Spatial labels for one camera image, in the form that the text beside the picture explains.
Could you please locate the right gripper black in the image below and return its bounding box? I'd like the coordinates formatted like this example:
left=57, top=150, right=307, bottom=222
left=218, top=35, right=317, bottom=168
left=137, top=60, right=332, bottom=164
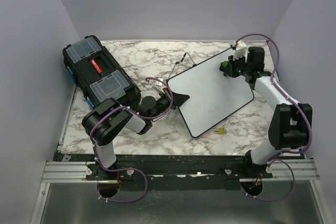
left=224, top=54, right=250, bottom=79

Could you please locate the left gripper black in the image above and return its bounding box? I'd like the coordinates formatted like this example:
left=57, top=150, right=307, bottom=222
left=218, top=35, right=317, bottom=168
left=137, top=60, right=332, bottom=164
left=149, top=88, right=190, bottom=121

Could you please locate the green black whiteboard eraser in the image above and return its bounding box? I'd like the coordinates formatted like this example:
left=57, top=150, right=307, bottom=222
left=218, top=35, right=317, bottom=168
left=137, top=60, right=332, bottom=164
left=219, top=61, right=229, bottom=73

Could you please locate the white whiteboard black frame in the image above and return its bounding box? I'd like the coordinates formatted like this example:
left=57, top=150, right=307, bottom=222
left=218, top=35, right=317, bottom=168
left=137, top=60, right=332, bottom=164
left=167, top=49, right=254, bottom=138

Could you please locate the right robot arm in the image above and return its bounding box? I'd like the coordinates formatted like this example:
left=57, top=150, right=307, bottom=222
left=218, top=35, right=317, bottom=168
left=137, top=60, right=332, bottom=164
left=220, top=44, right=312, bottom=178

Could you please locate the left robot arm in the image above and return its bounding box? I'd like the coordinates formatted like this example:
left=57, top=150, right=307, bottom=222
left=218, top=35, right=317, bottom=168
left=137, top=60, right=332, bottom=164
left=82, top=93, right=190, bottom=179

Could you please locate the yellow grey small connector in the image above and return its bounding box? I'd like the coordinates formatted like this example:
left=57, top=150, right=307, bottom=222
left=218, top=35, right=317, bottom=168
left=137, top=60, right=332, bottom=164
left=214, top=127, right=227, bottom=135

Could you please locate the black plastic toolbox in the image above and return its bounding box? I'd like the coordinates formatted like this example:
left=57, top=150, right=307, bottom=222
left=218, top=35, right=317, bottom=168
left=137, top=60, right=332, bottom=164
left=62, top=35, right=141, bottom=110

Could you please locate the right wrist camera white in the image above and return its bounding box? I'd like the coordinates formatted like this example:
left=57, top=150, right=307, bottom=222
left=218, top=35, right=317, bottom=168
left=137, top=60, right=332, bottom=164
left=231, top=40, right=247, bottom=61

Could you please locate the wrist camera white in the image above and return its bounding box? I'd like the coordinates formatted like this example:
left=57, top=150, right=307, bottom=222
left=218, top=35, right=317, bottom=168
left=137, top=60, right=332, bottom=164
left=231, top=40, right=247, bottom=61
left=151, top=78, right=165, bottom=94

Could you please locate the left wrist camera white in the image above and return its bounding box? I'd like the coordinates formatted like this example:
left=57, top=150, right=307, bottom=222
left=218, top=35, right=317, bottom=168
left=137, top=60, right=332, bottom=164
left=151, top=78, right=165, bottom=94

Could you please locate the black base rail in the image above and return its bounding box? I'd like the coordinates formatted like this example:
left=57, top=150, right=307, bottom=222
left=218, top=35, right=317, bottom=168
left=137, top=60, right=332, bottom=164
left=52, top=153, right=276, bottom=192

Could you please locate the aluminium extrusion frame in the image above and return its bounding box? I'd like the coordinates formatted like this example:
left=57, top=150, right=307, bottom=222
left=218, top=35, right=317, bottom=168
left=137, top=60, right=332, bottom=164
left=31, top=87, right=90, bottom=224

